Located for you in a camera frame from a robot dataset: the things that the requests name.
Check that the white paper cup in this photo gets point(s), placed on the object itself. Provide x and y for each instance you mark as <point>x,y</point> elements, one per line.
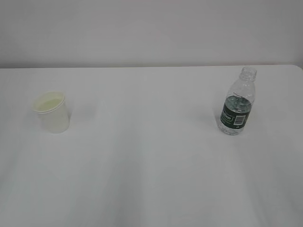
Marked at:
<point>51,109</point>

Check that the clear water bottle green label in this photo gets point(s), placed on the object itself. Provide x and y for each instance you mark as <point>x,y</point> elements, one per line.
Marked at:
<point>238,103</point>

